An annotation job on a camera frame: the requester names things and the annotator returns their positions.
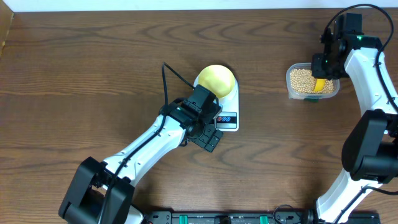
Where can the clear plastic container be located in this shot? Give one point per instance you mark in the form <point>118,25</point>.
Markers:
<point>306,96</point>

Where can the pile of soybeans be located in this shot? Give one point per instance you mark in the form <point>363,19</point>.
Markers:
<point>303,82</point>

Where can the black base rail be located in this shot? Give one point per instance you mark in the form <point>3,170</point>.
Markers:
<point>279,216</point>

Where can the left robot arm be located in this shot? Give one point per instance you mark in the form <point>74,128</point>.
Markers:
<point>102,192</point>

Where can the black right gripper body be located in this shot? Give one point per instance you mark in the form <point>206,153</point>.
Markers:
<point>324,68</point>

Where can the white digital kitchen scale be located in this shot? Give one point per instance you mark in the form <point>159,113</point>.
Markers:
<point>228,118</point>

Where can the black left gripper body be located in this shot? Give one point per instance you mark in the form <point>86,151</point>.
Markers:
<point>203,135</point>

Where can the yellow measuring scoop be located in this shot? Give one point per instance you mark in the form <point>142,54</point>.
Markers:
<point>319,85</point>

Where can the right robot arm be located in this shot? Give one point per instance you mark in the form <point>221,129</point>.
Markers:
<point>369,154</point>

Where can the yellow plastic bowl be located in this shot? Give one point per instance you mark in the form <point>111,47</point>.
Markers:
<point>218,79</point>

